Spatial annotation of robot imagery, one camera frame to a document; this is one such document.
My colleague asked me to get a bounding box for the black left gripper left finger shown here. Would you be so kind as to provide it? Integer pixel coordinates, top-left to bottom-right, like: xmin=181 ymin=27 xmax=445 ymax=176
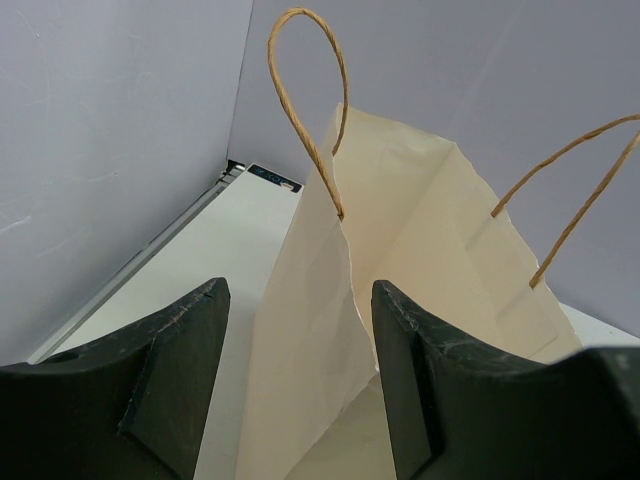
xmin=1 ymin=278 xmax=230 ymax=479

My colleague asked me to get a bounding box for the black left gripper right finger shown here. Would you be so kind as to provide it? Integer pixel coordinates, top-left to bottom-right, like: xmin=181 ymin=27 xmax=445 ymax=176
xmin=371 ymin=280 xmax=639 ymax=479

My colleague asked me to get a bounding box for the blue label sticker left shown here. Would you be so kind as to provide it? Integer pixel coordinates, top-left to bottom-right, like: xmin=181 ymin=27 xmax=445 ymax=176
xmin=247 ymin=164 xmax=302 ymax=193

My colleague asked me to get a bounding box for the aluminium frame rail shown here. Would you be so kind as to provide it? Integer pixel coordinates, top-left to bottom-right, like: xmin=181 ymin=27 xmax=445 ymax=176
xmin=27 ymin=159 xmax=247 ymax=364

